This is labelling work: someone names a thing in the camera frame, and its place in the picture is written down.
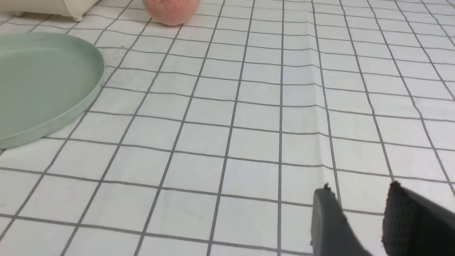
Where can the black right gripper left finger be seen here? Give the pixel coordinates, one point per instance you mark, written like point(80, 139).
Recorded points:
point(331, 233)

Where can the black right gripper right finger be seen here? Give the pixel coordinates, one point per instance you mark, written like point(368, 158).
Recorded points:
point(416, 226)

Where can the white checkered tablecloth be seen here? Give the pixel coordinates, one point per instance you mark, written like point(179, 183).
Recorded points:
point(209, 139)

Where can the pink peach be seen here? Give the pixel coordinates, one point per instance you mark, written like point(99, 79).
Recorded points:
point(171, 12)

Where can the green round plate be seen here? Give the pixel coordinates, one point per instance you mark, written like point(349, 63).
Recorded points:
point(47, 80)

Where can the cream white toaster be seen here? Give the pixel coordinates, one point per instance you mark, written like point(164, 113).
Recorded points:
point(75, 9)

